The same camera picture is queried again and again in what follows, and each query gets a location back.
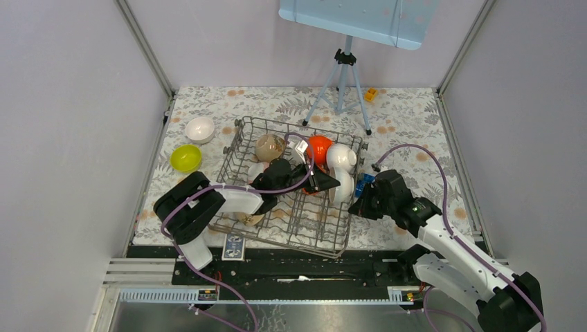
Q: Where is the far beige patterned bowl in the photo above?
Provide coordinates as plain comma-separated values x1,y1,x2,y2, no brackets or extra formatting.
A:
255,133,286,163

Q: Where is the purple cable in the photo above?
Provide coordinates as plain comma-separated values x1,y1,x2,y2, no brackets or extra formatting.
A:
372,143,548,332
159,131,316,332

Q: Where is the blue toy block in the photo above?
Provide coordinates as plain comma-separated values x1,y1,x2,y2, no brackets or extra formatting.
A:
354,173,375,198

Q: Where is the near orange bowl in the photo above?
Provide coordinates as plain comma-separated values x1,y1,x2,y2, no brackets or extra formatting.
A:
302,185,320,195

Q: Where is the light blue tripod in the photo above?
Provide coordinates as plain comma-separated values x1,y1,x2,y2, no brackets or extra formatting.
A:
302,35,372,136

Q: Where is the beige patterned bowl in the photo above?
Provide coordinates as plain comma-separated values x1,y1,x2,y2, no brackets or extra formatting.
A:
255,133,286,163
235,212,264,227

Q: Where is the light blue board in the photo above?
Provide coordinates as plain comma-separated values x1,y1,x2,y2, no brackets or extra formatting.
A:
278,0,438,50

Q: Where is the orange toy block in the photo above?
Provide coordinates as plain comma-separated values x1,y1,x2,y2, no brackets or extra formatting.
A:
363,88,379,102

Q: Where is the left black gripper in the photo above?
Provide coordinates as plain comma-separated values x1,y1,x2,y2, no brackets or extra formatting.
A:
274,158,341,196

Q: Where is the far orange bowl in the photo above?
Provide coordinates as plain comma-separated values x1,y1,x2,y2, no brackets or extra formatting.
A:
306,135,334,166

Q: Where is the blue playing card box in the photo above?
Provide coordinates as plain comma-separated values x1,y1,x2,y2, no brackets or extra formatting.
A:
221,234,246,261

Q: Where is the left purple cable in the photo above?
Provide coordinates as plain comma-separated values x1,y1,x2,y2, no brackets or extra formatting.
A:
159,131,316,332

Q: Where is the pink patterned bowl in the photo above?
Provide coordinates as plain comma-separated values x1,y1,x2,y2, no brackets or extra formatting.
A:
247,162,269,184

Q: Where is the yellow-green bowl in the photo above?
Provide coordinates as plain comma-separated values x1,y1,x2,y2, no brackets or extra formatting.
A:
170,145,202,173

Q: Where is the orange bowl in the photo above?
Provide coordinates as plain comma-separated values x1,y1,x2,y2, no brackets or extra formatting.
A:
302,185,320,195
306,135,334,166

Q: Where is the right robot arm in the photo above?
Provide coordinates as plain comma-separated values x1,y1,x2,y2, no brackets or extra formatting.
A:
348,170,545,331

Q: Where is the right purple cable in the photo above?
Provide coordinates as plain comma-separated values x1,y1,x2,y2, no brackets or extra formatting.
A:
372,143,548,332

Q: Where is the near beige patterned bowl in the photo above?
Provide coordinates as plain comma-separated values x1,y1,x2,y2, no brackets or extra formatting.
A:
235,212,264,227

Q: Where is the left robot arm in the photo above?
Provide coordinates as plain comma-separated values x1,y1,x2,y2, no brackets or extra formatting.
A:
153,158,341,284

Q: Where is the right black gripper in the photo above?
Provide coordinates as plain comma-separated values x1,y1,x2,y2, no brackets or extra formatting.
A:
349,182,395,221

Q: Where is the floral tablecloth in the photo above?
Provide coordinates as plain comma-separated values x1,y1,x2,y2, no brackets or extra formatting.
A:
132,87,476,246

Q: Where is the grey wire dish rack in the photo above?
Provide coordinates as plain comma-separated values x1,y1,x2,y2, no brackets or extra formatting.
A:
208,116,367,259

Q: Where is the white ribbed bowl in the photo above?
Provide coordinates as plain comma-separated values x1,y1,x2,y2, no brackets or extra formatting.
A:
328,167,354,205
326,143,357,174

